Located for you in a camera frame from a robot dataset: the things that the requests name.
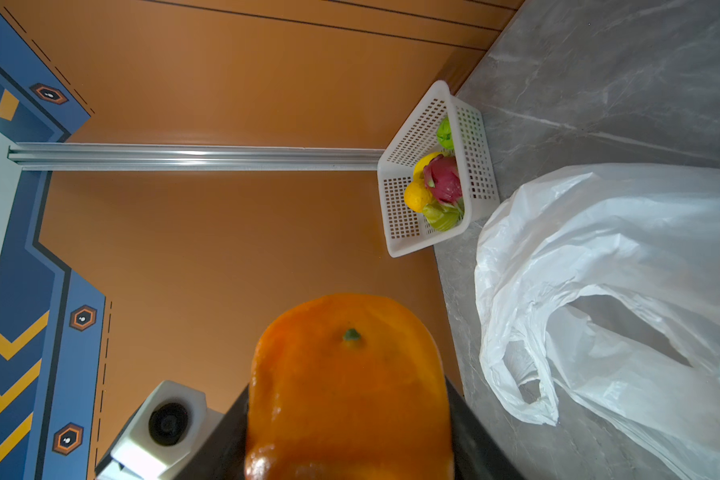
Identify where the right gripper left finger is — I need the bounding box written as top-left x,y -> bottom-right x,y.
176,387 -> 249,480

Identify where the green apple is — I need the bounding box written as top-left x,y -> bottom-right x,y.
436,117 -> 454,151

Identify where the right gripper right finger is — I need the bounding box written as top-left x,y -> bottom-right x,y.
445,379 -> 524,480

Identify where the white plastic bag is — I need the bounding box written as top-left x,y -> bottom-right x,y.
474,164 -> 720,479

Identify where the yellow lemon fruit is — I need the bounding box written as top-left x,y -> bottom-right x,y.
404,179 -> 435,213

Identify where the yellow banana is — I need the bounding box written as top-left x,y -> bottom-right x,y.
412,152 -> 443,180

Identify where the red dragon fruit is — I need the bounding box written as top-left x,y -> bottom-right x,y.
423,155 -> 463,204

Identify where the orange fruit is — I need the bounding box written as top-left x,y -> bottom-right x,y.
244,294 -> 455,479

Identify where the yellow-green fruit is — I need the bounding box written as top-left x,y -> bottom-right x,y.
422,202 -> 464,232

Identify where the white plastic basket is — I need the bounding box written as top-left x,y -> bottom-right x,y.
377,81 -> 500,257

